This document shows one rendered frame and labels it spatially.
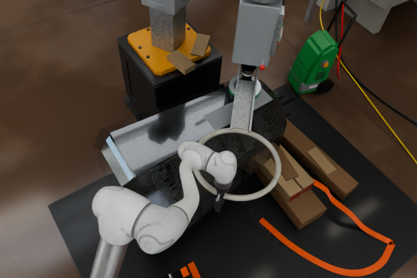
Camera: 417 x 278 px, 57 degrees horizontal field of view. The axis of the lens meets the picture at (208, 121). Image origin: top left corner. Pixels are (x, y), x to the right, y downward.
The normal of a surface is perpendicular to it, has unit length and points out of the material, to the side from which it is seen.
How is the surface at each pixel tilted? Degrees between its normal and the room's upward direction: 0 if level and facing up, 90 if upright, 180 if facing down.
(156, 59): 0
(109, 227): 57
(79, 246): 0
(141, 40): 0
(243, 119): 16
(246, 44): 90
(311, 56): 72
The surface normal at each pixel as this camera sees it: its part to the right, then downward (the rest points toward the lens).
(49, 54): 0.05, -0.61
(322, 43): -0.48, -0.38
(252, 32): -0.15, 0.77
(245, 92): 0.01, -0.38
